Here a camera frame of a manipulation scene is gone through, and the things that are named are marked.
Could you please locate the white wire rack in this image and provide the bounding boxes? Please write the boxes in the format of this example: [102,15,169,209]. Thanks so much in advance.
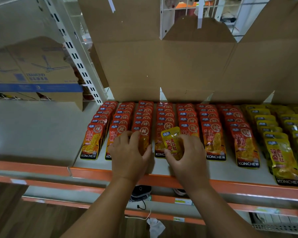
[160,0,247,40]

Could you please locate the person's right forearm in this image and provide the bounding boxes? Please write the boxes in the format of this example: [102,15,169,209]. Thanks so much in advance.
[184,184,265,238]

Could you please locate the large brown cardboard box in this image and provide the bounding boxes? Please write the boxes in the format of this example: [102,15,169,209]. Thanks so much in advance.
[211,0,298,105]
[78,0,239,103]

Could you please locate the white crumpled paper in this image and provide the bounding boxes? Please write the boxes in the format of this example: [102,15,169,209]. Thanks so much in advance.
[147,218,166,238]

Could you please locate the rows of yellow packets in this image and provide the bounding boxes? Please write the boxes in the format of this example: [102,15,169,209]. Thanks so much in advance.
[240,104,298,188]

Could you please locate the person's right hand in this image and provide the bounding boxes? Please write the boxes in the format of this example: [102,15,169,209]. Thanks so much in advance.
[164,134,209,194]

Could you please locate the white slotted shelf upright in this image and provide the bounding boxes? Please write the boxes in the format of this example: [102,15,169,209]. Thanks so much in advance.
[41,0,108,106]

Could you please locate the grey shelf with orange beam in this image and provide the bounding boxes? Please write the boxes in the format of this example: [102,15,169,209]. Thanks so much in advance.
[0,99,298,202]

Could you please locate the rows of red snack packets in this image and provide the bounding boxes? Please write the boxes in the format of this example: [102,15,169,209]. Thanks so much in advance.
[80,100,261,169]

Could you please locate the cardboard box with fan print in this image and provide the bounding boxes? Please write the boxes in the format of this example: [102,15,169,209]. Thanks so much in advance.
[0,36,84,111]

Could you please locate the person's left forearm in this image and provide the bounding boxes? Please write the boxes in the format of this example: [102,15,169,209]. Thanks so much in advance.
[60,178,141,238]

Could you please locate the yellow snack packet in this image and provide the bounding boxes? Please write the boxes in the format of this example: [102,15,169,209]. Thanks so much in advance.
[161,126,184,160]

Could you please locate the person's left hand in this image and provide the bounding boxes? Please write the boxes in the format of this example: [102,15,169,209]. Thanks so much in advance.
[108,131,153,184]

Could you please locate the white cable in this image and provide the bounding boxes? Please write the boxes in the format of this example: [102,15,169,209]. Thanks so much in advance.
[125,200,152,221]

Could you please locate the white plastic crate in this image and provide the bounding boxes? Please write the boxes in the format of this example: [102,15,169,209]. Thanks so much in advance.
[249,212,298,236]

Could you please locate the lower shelf with orange beam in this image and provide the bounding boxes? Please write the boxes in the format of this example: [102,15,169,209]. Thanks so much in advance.
[22,185,298,226]

